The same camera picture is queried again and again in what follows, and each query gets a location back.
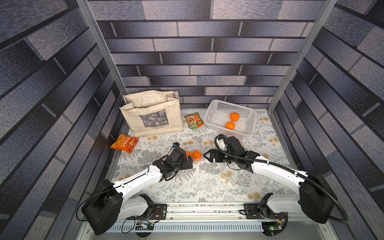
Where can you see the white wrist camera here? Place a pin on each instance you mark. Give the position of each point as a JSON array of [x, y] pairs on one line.
[[220, 143], [176, 146]]

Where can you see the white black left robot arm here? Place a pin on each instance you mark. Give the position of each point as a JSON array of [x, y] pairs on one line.
[[111, 202]]

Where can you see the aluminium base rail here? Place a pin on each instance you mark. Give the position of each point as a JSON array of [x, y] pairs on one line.
[[202, 217]]

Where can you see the orange instant noodle packet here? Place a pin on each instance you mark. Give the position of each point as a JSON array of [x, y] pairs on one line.
[[125, 143]]

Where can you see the clear plastic clamshell container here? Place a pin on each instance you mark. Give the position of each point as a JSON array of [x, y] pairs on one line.
[[239, 179], [195, 150]]

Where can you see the right aluminium frame post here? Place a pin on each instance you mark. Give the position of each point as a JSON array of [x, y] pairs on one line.
[[318, 24]]

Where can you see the cream canvas Monet tote bag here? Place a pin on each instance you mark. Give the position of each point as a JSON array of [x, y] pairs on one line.
[[153, 112]]

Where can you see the green red snack packet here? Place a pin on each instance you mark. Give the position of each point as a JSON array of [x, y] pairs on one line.
[[194, 121]]

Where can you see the white plastic mesh basket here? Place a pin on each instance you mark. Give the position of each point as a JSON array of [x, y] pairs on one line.
[[230, 119]]

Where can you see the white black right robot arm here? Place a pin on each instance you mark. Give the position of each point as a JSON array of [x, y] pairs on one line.
[[312, 196]]

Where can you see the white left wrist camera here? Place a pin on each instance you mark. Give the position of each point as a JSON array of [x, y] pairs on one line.
[[176, 146]]

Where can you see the left aluminium frame post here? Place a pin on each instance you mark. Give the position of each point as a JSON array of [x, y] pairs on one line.
[[98, 36]]

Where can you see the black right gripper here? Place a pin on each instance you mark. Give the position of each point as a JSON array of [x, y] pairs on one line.
[[218, 155]]

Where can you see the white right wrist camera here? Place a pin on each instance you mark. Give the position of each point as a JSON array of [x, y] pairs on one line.
[[220, 143]]

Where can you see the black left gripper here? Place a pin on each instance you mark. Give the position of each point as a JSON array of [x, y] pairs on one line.
[[186, 165]]

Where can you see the aluminium frame post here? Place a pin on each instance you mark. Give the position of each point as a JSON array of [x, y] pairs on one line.
[[98, 36], [318, 24]]

